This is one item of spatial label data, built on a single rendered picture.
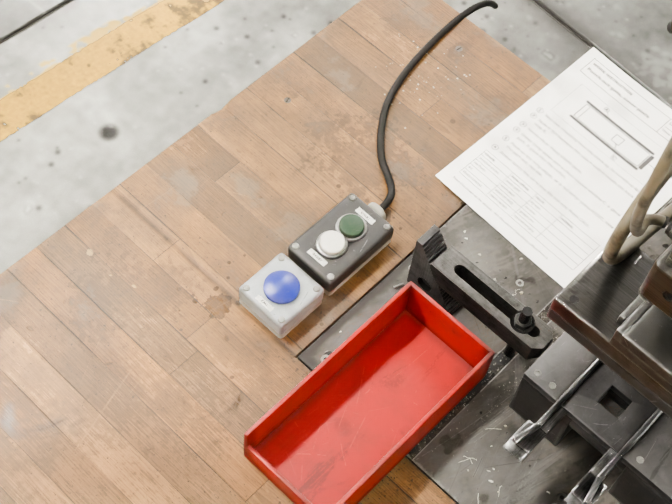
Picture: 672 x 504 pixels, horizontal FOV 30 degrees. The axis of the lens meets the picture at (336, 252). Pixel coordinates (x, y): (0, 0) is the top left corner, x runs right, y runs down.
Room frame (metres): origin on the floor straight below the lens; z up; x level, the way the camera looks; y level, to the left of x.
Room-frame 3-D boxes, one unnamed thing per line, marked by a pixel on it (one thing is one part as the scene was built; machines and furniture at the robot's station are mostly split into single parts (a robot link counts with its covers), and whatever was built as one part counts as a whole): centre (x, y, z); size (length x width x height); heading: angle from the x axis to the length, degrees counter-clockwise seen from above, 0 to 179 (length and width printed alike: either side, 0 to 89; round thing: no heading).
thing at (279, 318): (0.65, 0.05, 0.90); 0.07 x 0.07 x 0.06; 53
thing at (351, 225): (0.74, -0.01, 0.93); 0.03 x 0.03 x 0.02
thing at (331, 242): (0.71, 0.01, 0.93); 0.03 x 0.03 x 0.02
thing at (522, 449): (0.51, -0.22, 0.98); 0.07 x 0.02 x 0.01; 143
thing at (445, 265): (0.65, -0.17, 0.95); 0.15 x 0.03 x 0.10; 53
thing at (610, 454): (0.46, -0.28, 0.98); 0.07 x 0.02 x 0.01; 143
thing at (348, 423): (0.53, -0.06, 0.93); 0.25 x 0.12 x 0.06; 143
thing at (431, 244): (0.69, -0.12, 0.95); 0.06 x 0.03 x 0.09; 53
